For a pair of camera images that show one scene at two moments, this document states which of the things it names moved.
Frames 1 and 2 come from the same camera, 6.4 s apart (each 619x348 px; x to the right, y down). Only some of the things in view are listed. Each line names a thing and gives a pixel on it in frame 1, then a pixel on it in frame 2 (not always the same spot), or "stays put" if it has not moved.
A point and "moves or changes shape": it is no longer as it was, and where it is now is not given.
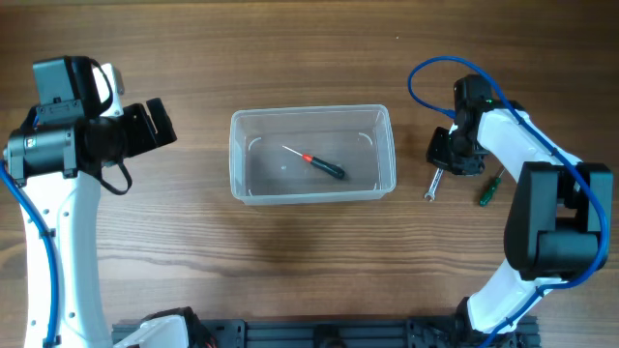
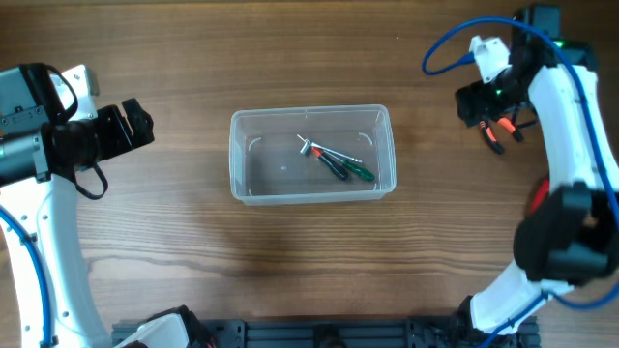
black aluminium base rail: x=308 y=333 stays put
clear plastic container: x=291 y=154 stays put
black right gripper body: x=465 y=156 to x=490 y=99
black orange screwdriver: x=335 y=170 moves or changes shape
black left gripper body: x=128 y=133 stays put
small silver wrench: x=435 y=182 to x=308 y=145
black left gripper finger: x=163 y=126 to x=140 y=122
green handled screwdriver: x=490 y=191 to x=354 y=168
